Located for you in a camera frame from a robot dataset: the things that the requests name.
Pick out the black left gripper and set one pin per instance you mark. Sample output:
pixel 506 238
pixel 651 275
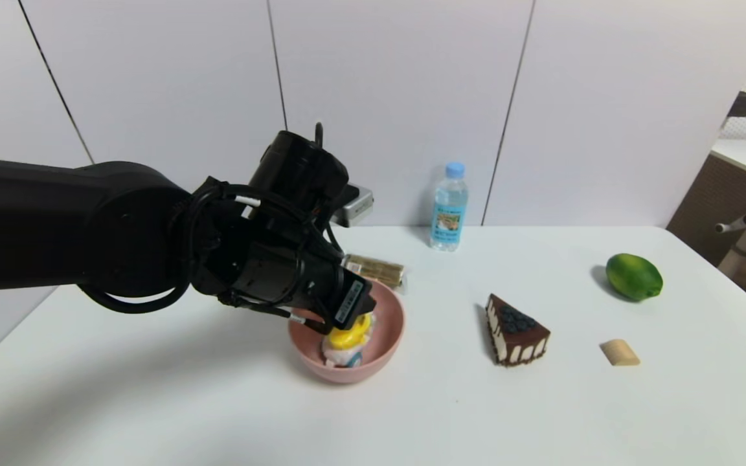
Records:
pixel 350 301

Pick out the yellow duck toy car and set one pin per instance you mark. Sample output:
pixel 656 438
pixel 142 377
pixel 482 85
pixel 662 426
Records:
pixel 347 340

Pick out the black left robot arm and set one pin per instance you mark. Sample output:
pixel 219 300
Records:
pixel 56 220

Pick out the pink bowl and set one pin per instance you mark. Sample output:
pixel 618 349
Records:
pixel 387 349

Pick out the wrapped brown snack roll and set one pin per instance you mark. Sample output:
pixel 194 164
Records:
pixel 376 270

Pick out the clear water bottle blue cap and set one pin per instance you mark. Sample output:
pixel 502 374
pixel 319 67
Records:
pixel 448 213

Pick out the chocolate cake slice toy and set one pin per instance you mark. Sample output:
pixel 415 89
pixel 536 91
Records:
pixel 517 336

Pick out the small beige wooden block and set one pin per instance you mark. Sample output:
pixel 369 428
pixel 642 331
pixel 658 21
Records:
pixel 620 354

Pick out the green lime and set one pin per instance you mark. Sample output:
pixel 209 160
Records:
pixel 633 277

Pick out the brown desk side panel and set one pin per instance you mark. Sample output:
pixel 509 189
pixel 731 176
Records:
pixel 703 207

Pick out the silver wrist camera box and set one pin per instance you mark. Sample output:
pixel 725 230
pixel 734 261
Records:
pixel 355 204

